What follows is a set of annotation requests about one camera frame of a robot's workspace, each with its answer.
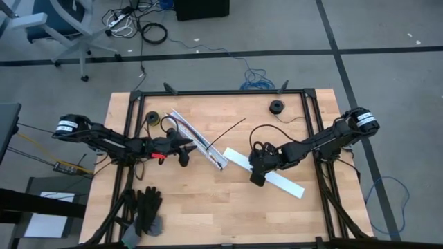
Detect tangled blue network cable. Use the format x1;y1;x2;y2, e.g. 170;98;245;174
165;35;276;91

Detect white slotted cable duct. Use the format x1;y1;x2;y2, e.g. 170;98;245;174
165;109;230;172

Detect looped blue floor cable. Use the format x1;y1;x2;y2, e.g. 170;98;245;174
364;175;411;237

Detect dark side desk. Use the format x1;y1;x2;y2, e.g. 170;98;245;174
0;102;23;167

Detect white blue office chair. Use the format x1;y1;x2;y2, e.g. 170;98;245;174
0;0;123;83

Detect black box on floor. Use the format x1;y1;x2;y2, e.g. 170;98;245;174
172;0;231;23

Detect black glove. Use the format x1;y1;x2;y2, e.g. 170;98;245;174
120;185;164;238

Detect white duct cover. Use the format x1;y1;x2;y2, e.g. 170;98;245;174
222;147;306;200

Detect thin yellow floor cable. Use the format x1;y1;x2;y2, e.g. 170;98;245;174
16;132;95;174

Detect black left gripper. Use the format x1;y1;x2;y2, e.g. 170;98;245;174
154;127;198;168

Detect white power strip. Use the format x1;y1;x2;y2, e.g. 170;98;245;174
105;8;135;31

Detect grey green glove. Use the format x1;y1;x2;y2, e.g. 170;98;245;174
120;213;165;249

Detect black wire spool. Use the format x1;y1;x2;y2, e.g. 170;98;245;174
269;99;306;125

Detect white paper sheet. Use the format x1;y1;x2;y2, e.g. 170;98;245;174
23;190;75;239

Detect coiled black floor cable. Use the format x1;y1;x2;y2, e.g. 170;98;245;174
141;21;169;46

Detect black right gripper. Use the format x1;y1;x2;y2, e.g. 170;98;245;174
248;140;284;188

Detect black zip tie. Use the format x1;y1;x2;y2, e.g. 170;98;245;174
206;117;247;151

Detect small black electronics box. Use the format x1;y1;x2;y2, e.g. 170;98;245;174
52;161;80;176

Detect black aluminium table frame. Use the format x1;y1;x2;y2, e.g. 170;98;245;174
78;81;375;249

